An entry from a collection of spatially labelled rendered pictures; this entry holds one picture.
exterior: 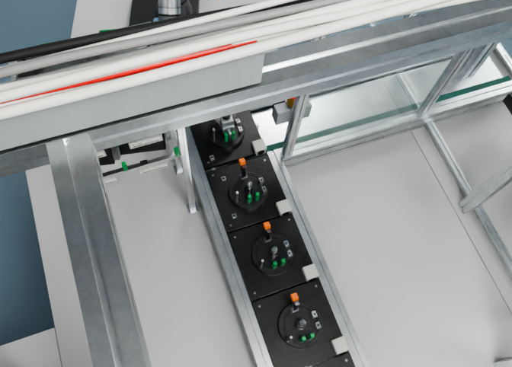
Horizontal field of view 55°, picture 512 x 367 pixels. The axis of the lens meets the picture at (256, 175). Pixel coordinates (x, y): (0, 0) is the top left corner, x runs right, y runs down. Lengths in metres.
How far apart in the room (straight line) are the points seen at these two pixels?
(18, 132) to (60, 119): 0.04
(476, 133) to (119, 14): 1.63
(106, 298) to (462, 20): 0.57
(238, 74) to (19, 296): 2.37
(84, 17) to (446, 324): 1.93
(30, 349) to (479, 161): 1.80
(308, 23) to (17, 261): 2.49
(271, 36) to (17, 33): 3.17
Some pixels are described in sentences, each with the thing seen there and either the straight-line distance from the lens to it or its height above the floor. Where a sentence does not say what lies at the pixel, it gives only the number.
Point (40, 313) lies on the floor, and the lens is 2.77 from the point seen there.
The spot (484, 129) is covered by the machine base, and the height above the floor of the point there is 0.86.
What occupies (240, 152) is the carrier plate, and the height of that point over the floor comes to 0.97.
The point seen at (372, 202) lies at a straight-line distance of 1.94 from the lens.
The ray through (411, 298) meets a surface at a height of 0.86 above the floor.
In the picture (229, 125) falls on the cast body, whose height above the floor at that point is 1.06.
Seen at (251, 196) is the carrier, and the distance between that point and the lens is 1.67.
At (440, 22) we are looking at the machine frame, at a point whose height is 2.09.
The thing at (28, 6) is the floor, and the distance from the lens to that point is 3.77.
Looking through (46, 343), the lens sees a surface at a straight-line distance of 1.82.
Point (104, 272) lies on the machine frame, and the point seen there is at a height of 2.10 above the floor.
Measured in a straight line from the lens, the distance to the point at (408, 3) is 0.59.
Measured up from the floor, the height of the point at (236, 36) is 2.19.
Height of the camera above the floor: 2.58
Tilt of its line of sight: 65 degrees down
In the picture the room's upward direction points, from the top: 9 degrees clockwise
